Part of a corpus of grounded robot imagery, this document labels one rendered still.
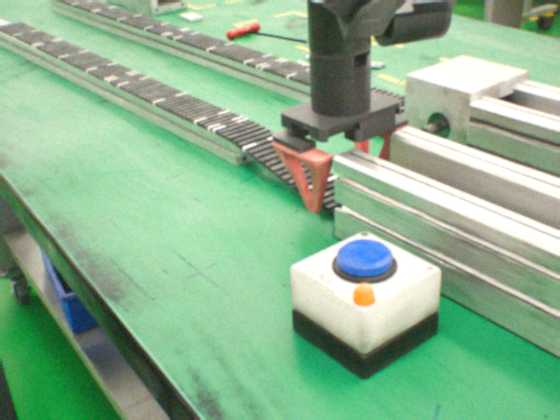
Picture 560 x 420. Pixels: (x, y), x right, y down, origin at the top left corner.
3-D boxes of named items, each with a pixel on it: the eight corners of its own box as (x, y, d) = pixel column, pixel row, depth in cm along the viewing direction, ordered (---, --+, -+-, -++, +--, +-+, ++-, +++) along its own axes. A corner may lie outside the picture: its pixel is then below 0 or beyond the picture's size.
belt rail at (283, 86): (52, 11, 163) (49, -3, 161) (68, 8, 165) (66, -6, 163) (355, 122, 95) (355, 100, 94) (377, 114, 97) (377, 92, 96)
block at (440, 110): (388, 159, 84) (390, 79, 80) (458, 130, 91) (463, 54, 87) (450, 183, 78) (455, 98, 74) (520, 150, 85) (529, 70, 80)
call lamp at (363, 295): (348, 299, 50) (348, 285, 50) (364, 291, 51) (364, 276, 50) (364, 309, 49) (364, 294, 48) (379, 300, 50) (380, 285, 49)
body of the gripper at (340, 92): (403, 118, 71) (404, 43, 68) (323, 149, 66) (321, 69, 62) (356, 102, 76) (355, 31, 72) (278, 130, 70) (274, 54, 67)
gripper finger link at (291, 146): (373, 207, 73) (374, 118, 68) (319, 232, 69) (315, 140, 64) (327, 185, 77) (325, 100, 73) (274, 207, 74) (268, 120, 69)
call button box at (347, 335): (291, 330, 57) (287, 261, 54) (379, 282, 62) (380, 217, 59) (363, 382, 52) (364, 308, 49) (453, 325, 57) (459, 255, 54)
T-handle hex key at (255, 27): (224, 40, 134) (224, 30, 133) (256, 30, 139) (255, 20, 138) (291, 53, 124) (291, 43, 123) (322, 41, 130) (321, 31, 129)
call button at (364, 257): (326, 272, 54) (325, 249, 53) (364, 253, 56) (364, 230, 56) (364, 295, 51) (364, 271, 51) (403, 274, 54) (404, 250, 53)
